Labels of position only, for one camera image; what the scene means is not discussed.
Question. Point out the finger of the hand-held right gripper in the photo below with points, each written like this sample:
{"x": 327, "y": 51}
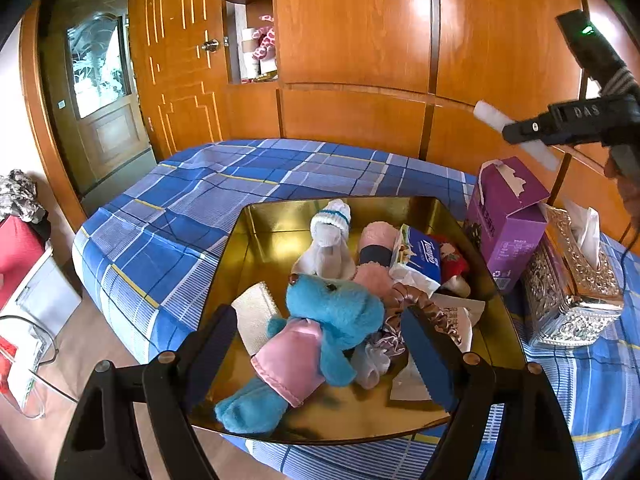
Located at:
{"x": 525, "y": 131}

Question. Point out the white box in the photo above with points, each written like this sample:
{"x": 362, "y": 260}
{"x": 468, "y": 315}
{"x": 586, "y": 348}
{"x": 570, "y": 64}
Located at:
{"x": 50, "y": 295}

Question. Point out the clear plastic container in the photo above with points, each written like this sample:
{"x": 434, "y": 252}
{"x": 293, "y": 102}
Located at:
{"x": 20, "y": 375}

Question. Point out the grey patterned cloth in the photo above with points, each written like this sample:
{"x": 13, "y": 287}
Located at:
{"x": 17, "y": 192}

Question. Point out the white tissue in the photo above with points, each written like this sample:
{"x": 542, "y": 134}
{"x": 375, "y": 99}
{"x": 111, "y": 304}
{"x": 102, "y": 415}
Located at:
{"x": 585, "y": 235}

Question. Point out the red sock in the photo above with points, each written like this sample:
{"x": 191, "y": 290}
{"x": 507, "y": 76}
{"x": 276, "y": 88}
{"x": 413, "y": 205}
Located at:
{"x": 452, "y": 260}

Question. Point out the wooden door with gold lines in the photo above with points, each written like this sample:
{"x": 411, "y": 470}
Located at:
{"x": 175, "y": 85}

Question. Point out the white socks with blue band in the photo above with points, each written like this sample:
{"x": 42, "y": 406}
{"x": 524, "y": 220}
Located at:
{"x": 330, "y": 240}

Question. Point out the blue tissue pack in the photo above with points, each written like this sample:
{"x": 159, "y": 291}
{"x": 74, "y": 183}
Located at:
{"x": 422, "y": 255}

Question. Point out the ornate silver tissue box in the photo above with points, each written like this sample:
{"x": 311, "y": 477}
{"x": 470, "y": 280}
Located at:
{"x": 565, "y": 310}

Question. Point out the pink towel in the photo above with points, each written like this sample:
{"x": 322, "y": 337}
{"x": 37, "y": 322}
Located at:
{"x": 375, "y": 237}

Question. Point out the cream towel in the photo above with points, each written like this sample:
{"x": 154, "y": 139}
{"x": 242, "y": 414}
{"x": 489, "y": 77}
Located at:
{"x": 255, "y": 310}

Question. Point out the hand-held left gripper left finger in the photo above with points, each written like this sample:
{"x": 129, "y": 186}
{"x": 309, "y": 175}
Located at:
{"x": 215, "y": 350}

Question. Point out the purple carton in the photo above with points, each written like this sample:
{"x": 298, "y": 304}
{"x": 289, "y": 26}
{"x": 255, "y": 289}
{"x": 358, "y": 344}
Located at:
{"x": 510, "y": 230}

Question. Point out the ruffled brown scrunchie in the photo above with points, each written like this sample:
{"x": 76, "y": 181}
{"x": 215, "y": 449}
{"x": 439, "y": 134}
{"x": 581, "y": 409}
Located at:
{"x": 387, "y": 345}

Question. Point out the blue plaid bed sheet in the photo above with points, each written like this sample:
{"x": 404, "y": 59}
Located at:
{"x": 200, "y": 185}

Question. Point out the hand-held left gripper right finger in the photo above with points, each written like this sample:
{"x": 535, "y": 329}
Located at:
{"x": 425, "y": 355}

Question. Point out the pink spotted plush toy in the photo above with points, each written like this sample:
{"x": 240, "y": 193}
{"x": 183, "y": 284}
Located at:
{"x": 265, "y": 40}

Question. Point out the blue plush toy pink dress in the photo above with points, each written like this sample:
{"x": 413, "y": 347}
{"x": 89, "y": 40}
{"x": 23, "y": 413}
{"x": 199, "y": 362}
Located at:
{"x": 330, "y": 310}

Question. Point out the brown satin scrunchie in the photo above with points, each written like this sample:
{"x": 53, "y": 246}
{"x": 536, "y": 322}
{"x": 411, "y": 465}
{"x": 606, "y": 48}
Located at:
{"x": 407, "y": 295}

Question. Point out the red bag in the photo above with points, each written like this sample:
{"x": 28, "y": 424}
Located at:
{"x": 20, "y": 255}

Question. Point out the white foam pad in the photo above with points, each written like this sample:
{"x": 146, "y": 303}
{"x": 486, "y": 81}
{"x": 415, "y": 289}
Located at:
{"x": 490, "y": 112}

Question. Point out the gold tin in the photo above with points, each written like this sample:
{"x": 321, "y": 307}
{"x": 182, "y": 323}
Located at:
{"x": 270, "y": 240}

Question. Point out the white paper packet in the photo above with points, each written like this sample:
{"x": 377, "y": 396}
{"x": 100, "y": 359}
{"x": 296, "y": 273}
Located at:
{"x": 462, "y": 317}

